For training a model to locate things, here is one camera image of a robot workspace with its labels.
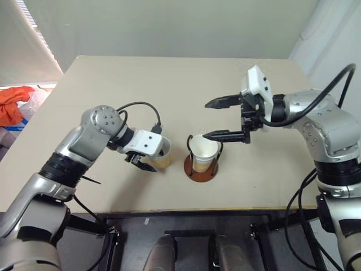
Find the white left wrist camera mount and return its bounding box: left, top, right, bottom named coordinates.
left=123, top=129, right=165, bottom=157

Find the black cable tie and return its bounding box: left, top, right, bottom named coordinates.
left=81, top=175, right=102, bottom=185

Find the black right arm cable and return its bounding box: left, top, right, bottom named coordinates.
left=259, top=63, right=357, bottom=128

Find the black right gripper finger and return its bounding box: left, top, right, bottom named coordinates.
left=202, top=129, right=244, bottom=143
left=204, top=94, right=243, bottom=111

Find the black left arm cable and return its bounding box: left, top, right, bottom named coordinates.
left=116, top=101, right=164, bottom=134

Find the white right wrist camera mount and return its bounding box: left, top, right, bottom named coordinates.
left=240, top=65, right=275, bottom=120

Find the translucent plastic bag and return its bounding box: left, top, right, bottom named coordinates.
left=16, top=84, right=56, bottom=121

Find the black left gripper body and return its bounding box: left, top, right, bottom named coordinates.
left=125, top=151, right=145, bottom=165

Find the dark grey rounded shape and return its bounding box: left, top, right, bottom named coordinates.
left=143, top=235, right=178, bottom=271
left=215, top=235, right=249, bottom=271

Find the black table frame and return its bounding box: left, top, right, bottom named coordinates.
left=67, top=212, right=324, bottom=271

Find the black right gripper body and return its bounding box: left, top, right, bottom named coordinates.
left=239, top=93, right=268, bottom=145

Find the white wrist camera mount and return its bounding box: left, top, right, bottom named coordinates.
left=240, top=65, right=275, bottom=120
left=123, top=129, right=165, bottom=157

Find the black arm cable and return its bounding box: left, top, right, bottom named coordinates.
left=259, top=63, right=357, bottom=128
left=116, top=101, right=164, bottom=134

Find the orange cloth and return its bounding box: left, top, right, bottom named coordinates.
left=0, top=86, right=35, bottom=128

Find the paper cup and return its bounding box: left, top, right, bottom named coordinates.
left=188, top=134, right=222, bottom=173
left=152, top=137, right=173, bottom=172

